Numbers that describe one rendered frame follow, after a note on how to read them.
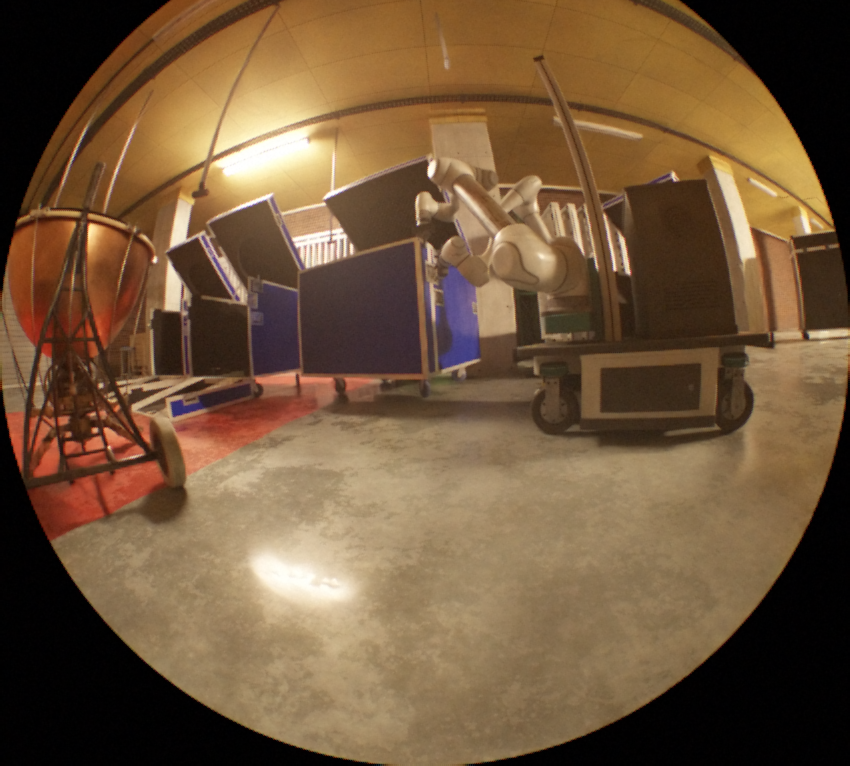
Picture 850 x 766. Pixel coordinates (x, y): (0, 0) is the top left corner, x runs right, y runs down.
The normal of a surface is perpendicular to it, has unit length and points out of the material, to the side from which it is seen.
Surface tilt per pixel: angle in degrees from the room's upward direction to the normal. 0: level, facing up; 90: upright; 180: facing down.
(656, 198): 90
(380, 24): 180
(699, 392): 90
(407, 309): 90
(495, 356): 90
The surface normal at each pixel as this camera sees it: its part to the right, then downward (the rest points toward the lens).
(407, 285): -0.44, 0.02
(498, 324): -0.07, 0.00
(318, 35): 0.07, 1.00
